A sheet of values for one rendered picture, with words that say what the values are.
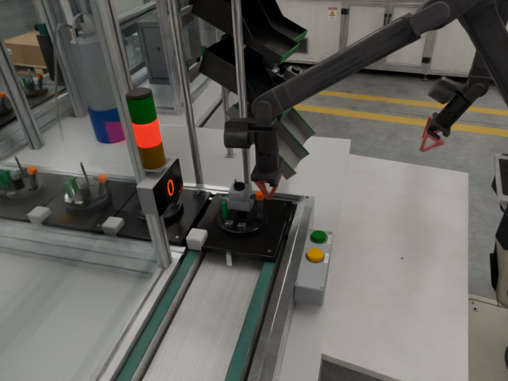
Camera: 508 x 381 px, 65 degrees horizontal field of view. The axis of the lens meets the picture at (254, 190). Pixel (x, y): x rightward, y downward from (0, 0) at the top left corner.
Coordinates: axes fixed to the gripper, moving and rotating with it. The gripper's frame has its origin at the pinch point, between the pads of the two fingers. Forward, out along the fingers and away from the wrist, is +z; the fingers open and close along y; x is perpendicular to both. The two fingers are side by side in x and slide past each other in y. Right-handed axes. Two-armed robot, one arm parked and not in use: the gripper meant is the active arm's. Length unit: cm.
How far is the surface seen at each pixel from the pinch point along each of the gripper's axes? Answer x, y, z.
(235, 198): -8.5, 2.1, 0.1
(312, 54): -40, -418, 85
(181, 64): -27.9, -19.3, -27.8
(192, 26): -64, -115, -16
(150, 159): -18.8, 21.2, -21.9
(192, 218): -22.4, 1.1, 9.5
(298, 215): 6.8, -6.9, 10.7
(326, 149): 10, -65, 20
